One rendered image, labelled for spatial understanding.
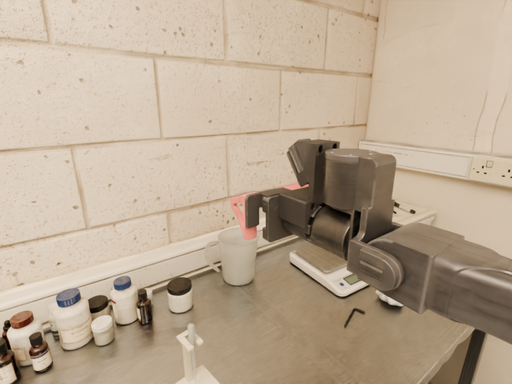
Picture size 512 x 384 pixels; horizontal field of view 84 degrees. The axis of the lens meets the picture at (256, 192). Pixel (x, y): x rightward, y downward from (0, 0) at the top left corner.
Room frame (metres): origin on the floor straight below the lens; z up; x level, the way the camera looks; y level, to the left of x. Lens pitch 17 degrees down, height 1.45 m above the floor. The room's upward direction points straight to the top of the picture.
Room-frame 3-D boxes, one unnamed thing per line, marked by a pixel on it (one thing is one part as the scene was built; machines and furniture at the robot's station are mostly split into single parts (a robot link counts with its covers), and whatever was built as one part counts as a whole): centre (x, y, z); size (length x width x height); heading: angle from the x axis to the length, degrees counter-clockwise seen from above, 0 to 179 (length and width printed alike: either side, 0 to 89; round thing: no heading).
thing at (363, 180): (0.29, -0.12, 1.35); 0.12 x 0.09 x 0.12; 36
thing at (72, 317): (0.56, 0.44, 0.96); 0.07 x 0.07 x 0.13
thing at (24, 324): (0.51, 0.51, 0.95); 0.06 x 0.06 x 0.11
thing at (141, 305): (0.63, 0.29, 0.94); 0.04 x 0.04 x 0.09
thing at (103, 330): (0.56, 0.37, 0.93); 0.05 x 0.05 x 0.05
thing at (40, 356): (0.49, 0.47, 0.94); 0.03 x 0.03 x 0.08
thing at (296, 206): (0.37, -0.07, 1.36); 0.07 x 0.06 x 0.11; 126
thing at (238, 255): (0.82, 0.07, 0.97); 0.18 x 0.13 x 0.15; 109
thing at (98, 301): (0.63, 0.42, 0.93); 0.05 x 0.05 x 0.06
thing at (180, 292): (0.68, 0.21, 0.94); 0.07 x 0.07 x 0.07
